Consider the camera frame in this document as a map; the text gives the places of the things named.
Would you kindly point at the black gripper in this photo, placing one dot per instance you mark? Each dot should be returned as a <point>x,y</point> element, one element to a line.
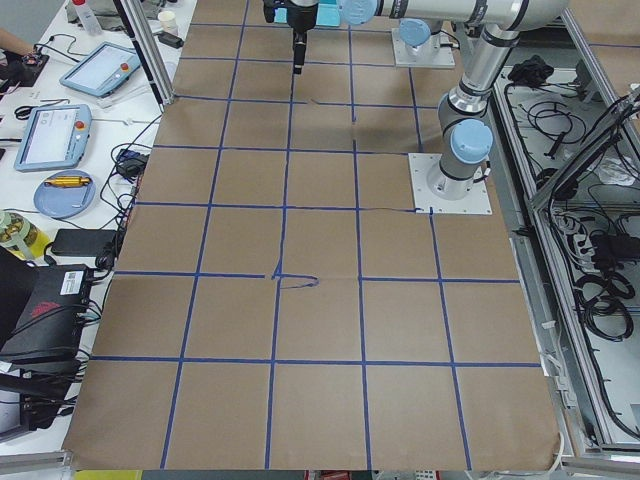
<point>301,18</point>

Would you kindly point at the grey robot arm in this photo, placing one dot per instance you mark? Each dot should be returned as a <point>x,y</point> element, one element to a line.
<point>467,139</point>

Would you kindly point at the light blue plastic bin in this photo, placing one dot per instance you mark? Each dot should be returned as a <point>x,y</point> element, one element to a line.
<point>328,14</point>

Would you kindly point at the white paper cup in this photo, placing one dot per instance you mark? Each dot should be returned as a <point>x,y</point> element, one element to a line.
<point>168,22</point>

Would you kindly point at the teach pendant tablet far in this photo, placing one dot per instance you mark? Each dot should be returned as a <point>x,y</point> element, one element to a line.
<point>103,71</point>

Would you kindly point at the teach pendant tablet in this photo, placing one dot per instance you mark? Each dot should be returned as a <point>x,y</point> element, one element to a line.
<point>55,138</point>
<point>103,71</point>

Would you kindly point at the teach pendant tablet near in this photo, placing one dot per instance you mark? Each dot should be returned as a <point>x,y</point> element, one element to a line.
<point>55,138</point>

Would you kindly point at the blue round plate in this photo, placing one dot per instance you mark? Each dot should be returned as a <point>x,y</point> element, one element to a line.
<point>65,194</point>

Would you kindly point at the black power brick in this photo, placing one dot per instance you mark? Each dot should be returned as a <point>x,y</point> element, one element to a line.
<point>82,242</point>

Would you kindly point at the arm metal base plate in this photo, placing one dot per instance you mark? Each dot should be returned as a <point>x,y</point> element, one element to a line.
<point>433,54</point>
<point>435,193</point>

